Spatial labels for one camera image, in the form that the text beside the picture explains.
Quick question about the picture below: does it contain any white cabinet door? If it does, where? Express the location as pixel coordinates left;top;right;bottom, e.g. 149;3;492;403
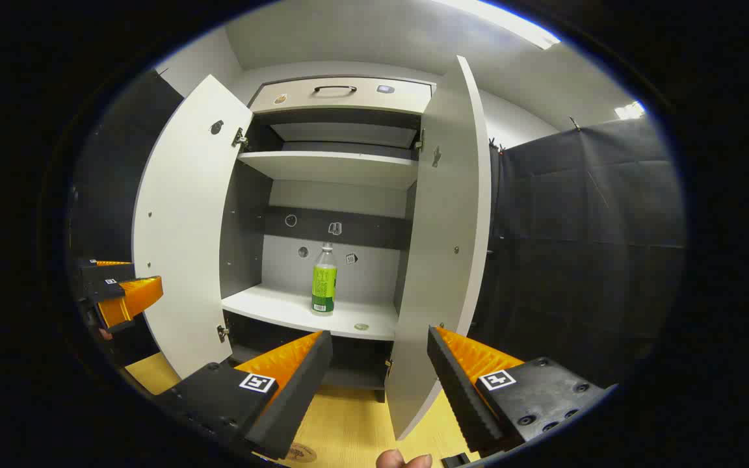
386;55;492;441
132;73;254;380

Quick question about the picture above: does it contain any long ceiling light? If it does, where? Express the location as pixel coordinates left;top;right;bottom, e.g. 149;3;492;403
440;0;560;49

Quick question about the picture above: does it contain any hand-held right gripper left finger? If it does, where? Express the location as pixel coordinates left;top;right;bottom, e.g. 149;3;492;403
153;330;334;461

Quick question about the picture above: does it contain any black backdrop cloth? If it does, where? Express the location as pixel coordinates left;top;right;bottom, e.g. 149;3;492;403
66;68;687;391

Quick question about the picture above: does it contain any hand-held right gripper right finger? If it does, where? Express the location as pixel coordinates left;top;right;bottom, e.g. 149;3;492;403
427;326;616;456

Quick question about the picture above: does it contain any white cabinet drawer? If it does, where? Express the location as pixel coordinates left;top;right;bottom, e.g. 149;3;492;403
249;77;435;116

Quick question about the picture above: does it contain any green bottle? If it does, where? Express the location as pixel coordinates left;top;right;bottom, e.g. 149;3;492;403
311;242;338;317

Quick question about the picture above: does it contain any white cabinet shelf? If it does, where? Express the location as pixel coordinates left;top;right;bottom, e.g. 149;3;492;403
222;284;400;341
238;151;419;190

